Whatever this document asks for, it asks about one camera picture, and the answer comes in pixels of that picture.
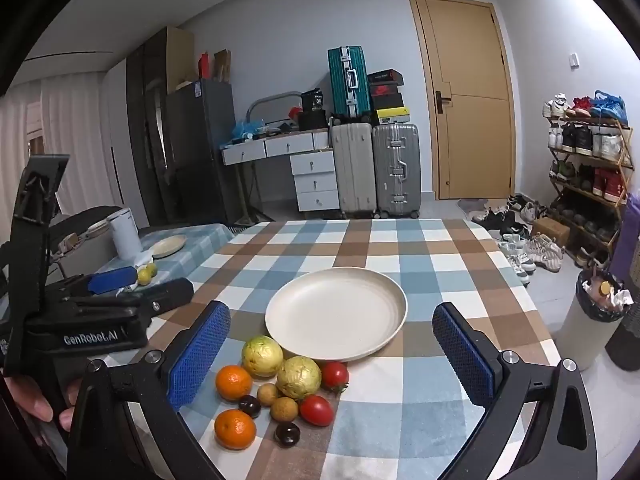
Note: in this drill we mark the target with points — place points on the brown paper bag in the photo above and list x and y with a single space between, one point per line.
223 66

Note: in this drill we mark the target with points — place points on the small cardboard box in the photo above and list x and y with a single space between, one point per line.
550 231

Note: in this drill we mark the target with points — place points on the white trash bin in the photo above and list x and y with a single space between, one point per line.
582 330

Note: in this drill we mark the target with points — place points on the blue plastic bag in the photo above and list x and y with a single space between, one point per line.
247 129

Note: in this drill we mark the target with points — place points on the plain black shoe box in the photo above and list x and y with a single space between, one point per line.
388 101

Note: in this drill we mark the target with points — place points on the small cream plate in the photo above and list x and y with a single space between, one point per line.
169 246

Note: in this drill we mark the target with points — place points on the green guava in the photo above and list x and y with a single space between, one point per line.
262 356

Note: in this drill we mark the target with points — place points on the black chair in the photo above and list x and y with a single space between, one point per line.
75 227

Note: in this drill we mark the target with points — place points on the yellow guava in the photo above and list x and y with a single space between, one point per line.
298 377

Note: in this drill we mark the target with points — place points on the person's left hand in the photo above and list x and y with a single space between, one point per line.
27 397

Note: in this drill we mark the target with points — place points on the yellow wooden door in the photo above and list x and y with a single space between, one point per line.
465 110

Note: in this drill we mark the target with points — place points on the wooden shoe rack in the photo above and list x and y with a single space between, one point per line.
622 160

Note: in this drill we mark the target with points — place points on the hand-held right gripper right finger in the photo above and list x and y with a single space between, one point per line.
467 360

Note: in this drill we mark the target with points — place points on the brown blue checkered tablecloth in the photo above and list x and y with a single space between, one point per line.
425 260

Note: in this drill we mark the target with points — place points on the grey metal tube frame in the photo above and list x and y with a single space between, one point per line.
272 97

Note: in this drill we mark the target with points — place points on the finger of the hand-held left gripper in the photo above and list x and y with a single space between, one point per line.
170 294
112 280

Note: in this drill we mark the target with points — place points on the brown longan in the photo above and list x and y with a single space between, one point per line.
284 409
267 394

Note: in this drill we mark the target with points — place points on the black bag with white print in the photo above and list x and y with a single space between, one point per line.
312 101

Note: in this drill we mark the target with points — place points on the beige suitcase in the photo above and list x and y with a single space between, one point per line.
352 170

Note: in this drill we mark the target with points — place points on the light blue checkered tablecloth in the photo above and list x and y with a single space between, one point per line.
200 247

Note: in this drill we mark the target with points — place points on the cream round plate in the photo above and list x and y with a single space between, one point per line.
335 310

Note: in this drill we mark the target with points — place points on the grey suitcase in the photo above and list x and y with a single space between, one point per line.
396 170

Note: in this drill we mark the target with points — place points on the yellow green lime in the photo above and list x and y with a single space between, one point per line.
144 276

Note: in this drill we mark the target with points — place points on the rows of assorted sneakers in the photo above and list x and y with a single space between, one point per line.
580 140

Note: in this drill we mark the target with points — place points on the teal suitcase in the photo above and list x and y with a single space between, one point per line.
347 82

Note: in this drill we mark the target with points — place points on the purple bag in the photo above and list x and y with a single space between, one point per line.
631 240

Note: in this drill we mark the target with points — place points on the dark purple plum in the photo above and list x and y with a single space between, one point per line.
249 406
287 434

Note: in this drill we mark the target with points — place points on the black yellow shoe box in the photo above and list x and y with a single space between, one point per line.
392 115

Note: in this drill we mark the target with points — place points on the dark wardrobe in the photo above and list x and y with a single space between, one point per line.
150 125

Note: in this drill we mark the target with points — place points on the orange mandarin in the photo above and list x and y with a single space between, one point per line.
235 429
234 383

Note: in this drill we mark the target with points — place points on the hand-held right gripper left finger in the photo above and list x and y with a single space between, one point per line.
197 355

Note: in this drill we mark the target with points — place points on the red tomato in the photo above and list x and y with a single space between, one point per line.
316 411
335 376

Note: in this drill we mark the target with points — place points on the dark grey fridge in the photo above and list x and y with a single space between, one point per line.
200 150

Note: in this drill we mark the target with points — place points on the white curtain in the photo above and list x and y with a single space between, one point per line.
70 125

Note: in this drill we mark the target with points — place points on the white desk with drawers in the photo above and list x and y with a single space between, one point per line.
312 180

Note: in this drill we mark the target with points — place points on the scattered pile of sneakers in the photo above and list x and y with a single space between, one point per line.
520 240

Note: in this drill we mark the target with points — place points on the white kettle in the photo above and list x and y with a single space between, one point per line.
125 234

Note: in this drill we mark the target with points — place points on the red black shoe box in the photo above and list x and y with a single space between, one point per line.
386 90

